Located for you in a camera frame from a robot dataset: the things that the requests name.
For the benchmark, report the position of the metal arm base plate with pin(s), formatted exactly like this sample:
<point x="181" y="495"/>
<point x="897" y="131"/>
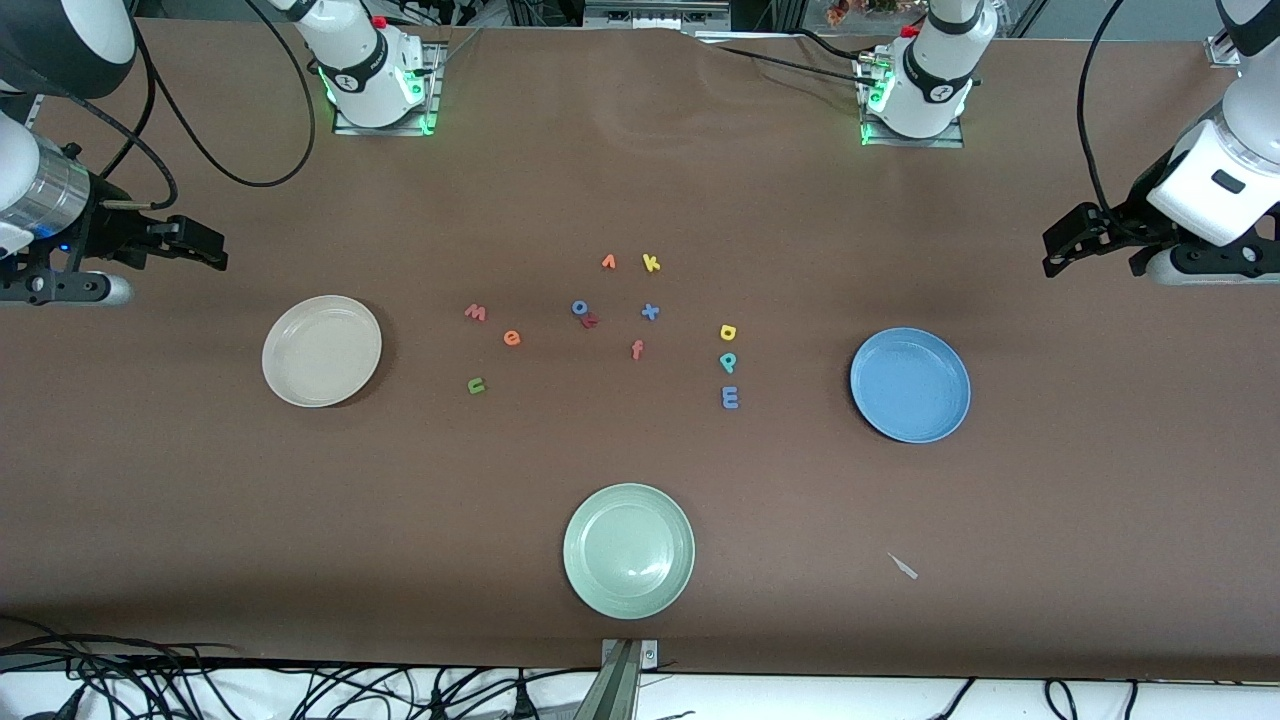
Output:
<point x="350" y="128"/>
<point x="950" y="142"/>

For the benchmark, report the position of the beige brown plate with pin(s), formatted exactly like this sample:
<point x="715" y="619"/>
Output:
<point x="322" y="352"/>

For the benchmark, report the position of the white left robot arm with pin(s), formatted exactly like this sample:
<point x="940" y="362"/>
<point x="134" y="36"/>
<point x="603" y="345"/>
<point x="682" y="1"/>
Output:
<point x="940" y="90"/>

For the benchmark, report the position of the blue foam letter E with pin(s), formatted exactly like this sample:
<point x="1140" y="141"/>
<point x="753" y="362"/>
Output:
<point x="730" y="398"/>

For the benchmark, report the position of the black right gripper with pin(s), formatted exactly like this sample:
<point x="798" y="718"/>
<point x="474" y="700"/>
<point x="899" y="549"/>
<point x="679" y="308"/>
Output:
<point x="103" y="232"/>

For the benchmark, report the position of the blue plate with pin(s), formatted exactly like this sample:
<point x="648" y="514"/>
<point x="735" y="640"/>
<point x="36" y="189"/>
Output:
<point x="910" y="385"/>

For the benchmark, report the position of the pale green plate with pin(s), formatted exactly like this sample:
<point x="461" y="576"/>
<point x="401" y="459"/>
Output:
<point x="628" y="552"/>

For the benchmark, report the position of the white paper scrap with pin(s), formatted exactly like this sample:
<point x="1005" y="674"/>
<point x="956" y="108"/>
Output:
<point x="903" y="567"/>

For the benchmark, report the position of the pink flowers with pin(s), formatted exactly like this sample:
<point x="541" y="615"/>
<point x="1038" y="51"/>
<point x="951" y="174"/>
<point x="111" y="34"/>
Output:
<point x="850" y="10"/>

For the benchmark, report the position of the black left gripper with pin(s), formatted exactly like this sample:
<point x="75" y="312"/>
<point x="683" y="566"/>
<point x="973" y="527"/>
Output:
<point x="1121" y="228"/>

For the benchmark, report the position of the small metal bracket plate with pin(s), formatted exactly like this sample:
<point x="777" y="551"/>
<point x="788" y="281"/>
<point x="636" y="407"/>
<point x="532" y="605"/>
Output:
<point x="650" y="655"/>

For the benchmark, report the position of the grey power strip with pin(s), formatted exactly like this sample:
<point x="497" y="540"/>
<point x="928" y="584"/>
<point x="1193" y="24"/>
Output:
<point x="655" y="12"/>

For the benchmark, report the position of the aluminium profile bar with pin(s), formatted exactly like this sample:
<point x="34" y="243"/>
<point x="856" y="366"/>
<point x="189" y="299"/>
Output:
<point x="612" y="690"/>

